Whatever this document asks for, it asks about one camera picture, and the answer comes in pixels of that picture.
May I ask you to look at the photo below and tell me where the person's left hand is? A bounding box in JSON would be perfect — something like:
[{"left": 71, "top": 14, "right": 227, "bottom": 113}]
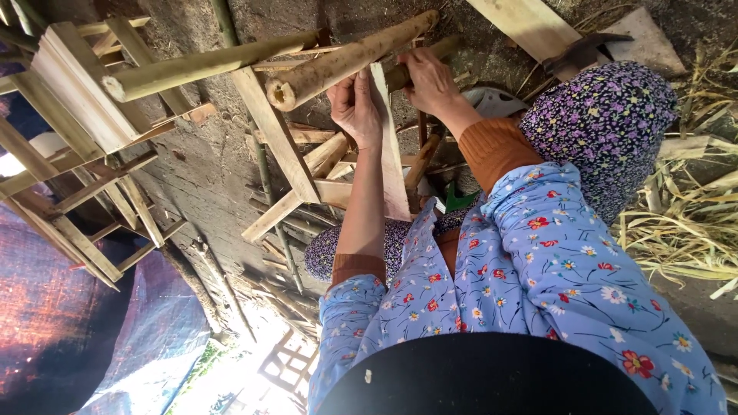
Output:
[{"left": 326, "top": 66, "right": 386, "bottom": 152}]

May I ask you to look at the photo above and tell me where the person's right hand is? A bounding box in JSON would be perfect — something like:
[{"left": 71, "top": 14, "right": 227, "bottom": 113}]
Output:
[{"left": 397, "top": 47, "right": 482, "bottom": 125}]

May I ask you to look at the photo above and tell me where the short bamboo stick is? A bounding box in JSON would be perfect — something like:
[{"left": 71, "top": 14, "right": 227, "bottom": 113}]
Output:
[{"left": 384, "top": 36, "right": 462, "bottom": 94}]

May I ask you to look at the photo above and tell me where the pale wooden slat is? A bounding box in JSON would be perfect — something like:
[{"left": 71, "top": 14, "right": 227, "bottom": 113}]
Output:
[{"left": 369, "top": 61, "right": 414, "bottom": 223}]

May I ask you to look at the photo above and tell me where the thick hollow bamboo pole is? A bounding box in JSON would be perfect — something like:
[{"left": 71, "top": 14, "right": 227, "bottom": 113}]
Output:
[{"left": 265, "top": 10, "right": 440, "bottom": 113}]

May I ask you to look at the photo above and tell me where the white plastic lid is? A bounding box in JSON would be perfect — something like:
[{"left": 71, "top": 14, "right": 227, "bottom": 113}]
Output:
[{"left": 461, "top": 86, "right": 529, "bottom": 120}]

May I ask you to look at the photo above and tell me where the broad pale wooden board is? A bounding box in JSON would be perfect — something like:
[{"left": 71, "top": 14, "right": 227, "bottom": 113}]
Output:
[{"left": 466, "top": 0, "right": 613, "bottom": 83}]

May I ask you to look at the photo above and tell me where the green plastic piece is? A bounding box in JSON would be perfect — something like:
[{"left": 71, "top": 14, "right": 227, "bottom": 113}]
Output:
[{"left": 443, "top": 181, "right": 480, "bottom": 214}]

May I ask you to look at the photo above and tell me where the wide wooden plank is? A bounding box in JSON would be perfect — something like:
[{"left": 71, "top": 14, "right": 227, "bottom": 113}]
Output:
[{"left": 229, "top": 66, "right": 321, "bottom": 204}]

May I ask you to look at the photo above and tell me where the thin green bamboo cane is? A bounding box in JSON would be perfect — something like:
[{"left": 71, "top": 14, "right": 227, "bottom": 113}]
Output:
[{"left": 210, "top": 0, "right": 306, "bottom": 296}]

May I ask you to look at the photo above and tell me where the narrow wooden plank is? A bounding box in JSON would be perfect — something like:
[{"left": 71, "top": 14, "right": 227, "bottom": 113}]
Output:
[{"left": 241, "top": 133, "right": 354, "bottom": 243}]

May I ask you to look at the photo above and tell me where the long greenish bamboo pole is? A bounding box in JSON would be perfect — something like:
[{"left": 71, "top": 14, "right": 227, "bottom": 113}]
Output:
[{"left": 101, "top": 29, "right": 321, "bottom": 103}]

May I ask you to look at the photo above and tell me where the flat grey stone slab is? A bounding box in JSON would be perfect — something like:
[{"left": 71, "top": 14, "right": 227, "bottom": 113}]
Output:
[{"left": 600, "top": 7, "right": 688, "bottom": 76}]

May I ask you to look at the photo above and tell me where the person's blue floral shirt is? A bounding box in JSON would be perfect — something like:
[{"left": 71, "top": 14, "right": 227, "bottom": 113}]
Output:
[{"left": 307, "top": 161, "right": 728, "bottom": 415}]

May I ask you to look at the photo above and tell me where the rough tree branch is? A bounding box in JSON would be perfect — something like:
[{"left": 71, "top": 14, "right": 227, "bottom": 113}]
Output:
[{"left": 160, "top": 237, "right": 258, "bottom": 342}]

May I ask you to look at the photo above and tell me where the heap of dry straw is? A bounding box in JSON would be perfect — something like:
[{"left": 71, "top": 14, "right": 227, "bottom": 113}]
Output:
[{"left": 610, "top": 43, "right": 738, "bottom": 302}]

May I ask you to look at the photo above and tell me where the black cap brim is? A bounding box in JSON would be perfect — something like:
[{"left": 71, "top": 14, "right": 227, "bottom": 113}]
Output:
[{"left": 316, "top": 331, "right": 659, "bottom": 415}]

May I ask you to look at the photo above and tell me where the small wooden stool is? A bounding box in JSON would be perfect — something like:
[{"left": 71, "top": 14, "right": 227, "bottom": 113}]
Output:
[{"left": 256, "top": 327, "right": 319, "bottom": 400}]

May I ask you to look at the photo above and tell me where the blue tarpaulin sheet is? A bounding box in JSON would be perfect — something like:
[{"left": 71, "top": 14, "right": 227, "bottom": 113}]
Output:
[{"left": 0, "top": 196, "right": 212, "bottom": 415}]

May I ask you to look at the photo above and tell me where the brown wooden tool handle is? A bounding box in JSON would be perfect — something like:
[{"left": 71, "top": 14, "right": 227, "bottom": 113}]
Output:
[{"left": 404, "top": 131, "right": 444, "bottom": 192}]

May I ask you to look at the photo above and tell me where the unfinished wooden stool frame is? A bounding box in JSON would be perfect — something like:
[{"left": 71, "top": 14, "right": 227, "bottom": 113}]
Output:
[{"left": 0, "top": 16, "right": 220, "bottom": 292}]

